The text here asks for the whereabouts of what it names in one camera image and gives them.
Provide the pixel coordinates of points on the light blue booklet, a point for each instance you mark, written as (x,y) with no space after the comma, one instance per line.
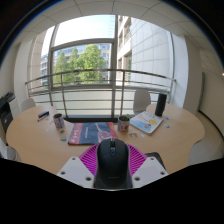
(146,122)

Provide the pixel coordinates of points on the black and white printer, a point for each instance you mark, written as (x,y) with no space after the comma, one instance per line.
(6,115)

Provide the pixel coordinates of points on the blue marker pen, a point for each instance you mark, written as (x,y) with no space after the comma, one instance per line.
(43,118)

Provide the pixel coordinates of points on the white plastic chair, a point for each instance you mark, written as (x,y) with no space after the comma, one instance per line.
(6,151)
(28,105)
(141,100)

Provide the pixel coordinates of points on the metal balcony railing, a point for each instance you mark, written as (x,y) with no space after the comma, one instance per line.
(100,71)

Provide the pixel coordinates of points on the black printed mouse pad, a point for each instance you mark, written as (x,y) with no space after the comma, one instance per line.
(156,157)

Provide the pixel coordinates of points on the strawberry print mug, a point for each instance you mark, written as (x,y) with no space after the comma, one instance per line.
(59,121)

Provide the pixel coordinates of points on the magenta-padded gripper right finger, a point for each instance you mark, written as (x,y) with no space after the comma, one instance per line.
(148,170)

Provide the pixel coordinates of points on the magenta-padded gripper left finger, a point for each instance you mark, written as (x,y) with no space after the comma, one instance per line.
(75,170)

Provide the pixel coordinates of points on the small printed plant pot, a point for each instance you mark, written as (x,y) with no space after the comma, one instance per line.
(123,125)

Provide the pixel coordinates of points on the red and blue magazine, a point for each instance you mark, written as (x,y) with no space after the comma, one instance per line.
(91,133)

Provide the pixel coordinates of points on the black whiteboard eraser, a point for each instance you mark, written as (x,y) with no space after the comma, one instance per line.
(43,114)

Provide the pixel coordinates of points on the black cylindrical speaker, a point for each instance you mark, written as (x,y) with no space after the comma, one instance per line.
(160,105)

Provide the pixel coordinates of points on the black computer mouse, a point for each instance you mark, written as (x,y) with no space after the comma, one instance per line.
(112,165)

